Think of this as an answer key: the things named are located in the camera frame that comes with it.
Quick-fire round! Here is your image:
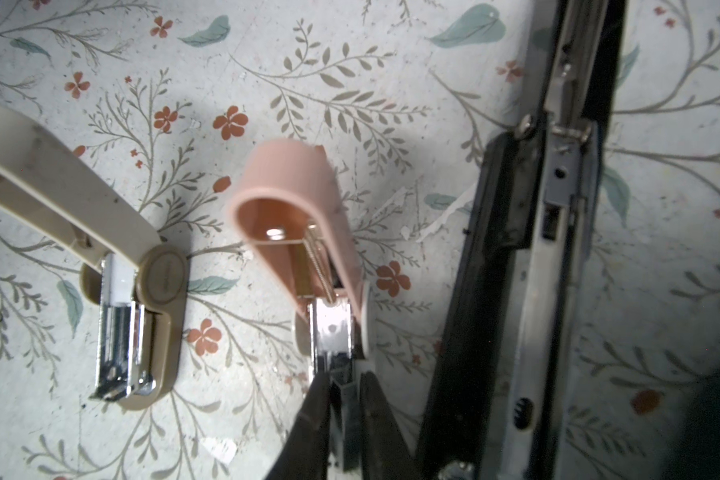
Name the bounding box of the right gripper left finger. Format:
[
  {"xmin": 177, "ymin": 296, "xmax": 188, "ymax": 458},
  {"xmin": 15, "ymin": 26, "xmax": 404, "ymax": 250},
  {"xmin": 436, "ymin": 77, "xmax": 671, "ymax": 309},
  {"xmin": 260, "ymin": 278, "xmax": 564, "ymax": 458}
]
[{"xmin": 265, "ymin": 373, "xmax": 331, "ymax": 480}]

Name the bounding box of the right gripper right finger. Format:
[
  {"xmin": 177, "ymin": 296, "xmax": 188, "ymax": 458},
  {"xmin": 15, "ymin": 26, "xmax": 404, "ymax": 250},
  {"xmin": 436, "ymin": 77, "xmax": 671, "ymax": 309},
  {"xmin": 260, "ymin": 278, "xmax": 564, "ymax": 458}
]
[{"xmin": 359, "ymin": 371, "xmax": 422, "ymax": 480}]

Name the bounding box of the black stapler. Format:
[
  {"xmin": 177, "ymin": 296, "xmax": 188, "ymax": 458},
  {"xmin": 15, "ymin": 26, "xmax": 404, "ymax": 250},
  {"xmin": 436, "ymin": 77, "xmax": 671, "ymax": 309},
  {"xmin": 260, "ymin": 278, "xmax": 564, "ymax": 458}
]
[{"xmin": 415, "ymin": 1, "xmax": 626, "ymax": 479}]

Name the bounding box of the teal plastic tray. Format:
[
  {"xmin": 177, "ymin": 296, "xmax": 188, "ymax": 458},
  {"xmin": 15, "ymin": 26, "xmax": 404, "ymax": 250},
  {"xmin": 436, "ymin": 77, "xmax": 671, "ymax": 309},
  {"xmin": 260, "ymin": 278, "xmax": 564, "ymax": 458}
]
[{"xmin": 661, "ymin": 369, "xmax": 720, "ymax": 479}]

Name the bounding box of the pink mini stapler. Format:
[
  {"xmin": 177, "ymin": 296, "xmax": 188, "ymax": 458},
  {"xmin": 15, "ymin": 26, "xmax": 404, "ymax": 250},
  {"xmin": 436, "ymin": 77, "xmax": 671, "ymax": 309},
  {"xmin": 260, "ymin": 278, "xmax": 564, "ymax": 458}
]
[{"xmin": 229, "ymin": 139, "xmax": 373, "ymax": 384}]

